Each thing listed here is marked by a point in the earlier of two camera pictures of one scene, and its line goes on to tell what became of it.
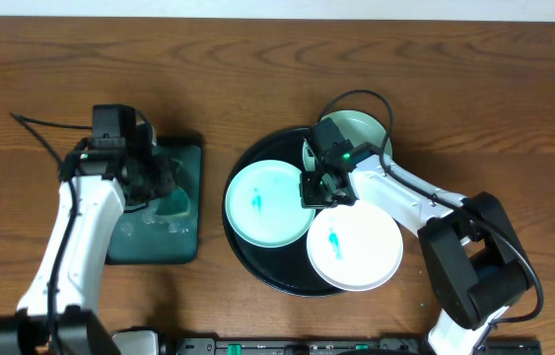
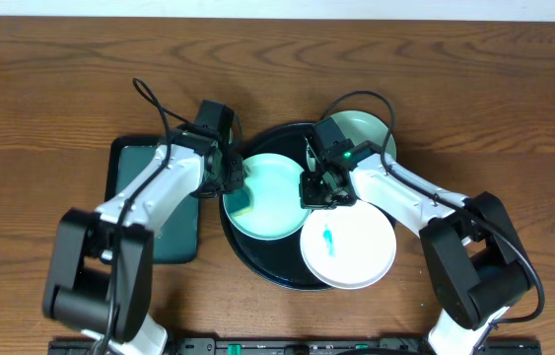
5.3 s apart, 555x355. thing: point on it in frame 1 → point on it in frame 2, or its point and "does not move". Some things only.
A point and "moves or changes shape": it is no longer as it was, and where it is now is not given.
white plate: [356, 248] does not move
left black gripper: [157, 177] → [233, 174]
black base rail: [337, 346] does not move
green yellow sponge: [176, 204] moves or changes shape
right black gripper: [309, 197] does not move
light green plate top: [358, 127] does not move
